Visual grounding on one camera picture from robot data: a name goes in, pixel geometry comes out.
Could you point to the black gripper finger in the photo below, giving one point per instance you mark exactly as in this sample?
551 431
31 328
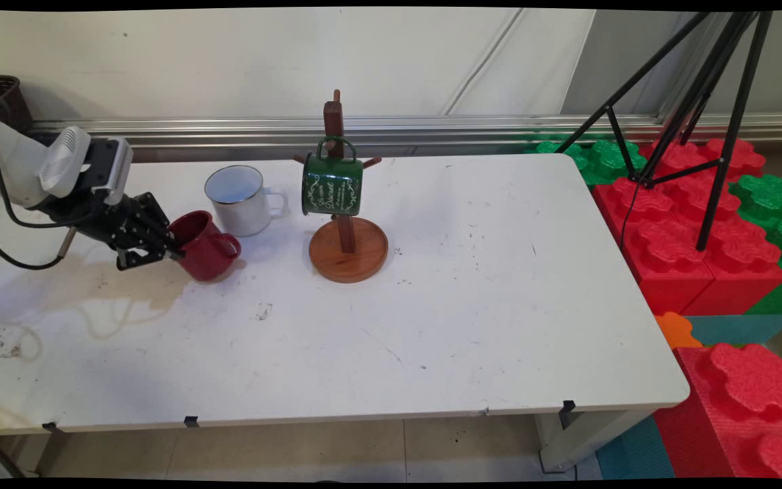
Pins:
143 255
157 214

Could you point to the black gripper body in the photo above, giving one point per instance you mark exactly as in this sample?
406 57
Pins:
109 221

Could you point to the red enamel mug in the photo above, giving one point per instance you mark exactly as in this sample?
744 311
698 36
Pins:
204 251

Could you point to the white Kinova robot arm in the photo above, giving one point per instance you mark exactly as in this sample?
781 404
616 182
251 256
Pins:
11 163

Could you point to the white enamel mug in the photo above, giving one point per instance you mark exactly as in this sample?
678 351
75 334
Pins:
241 207

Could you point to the dark woven basket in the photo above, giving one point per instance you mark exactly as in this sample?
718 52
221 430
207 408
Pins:
1 95

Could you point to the black table edge clip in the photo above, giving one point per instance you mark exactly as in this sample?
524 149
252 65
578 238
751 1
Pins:
191 421
567 409
51 426

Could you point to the green printed enamel mug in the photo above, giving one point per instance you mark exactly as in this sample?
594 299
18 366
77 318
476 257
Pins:
332 187

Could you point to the wooden mug tree stand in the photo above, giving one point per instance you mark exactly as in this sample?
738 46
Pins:
347 258

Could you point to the green foam building block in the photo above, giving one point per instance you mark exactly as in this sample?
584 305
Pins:
605 159
778 210

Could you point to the white table leg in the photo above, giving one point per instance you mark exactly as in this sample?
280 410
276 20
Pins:
588 438

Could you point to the red foam building block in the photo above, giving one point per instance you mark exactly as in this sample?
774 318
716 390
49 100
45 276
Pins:
737 407
662 261
744 265

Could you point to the teal foam mat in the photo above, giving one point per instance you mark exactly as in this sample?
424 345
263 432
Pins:
635 451
744 328

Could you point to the orange foam piece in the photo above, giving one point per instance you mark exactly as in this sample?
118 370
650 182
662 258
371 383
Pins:
676 331

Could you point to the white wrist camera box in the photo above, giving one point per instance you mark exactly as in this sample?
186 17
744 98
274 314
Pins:
82 163

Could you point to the aluminium wall rail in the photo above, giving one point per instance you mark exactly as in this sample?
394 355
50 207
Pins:
432 128

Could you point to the black camera tripod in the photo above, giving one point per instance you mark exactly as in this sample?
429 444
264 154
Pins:
730 102

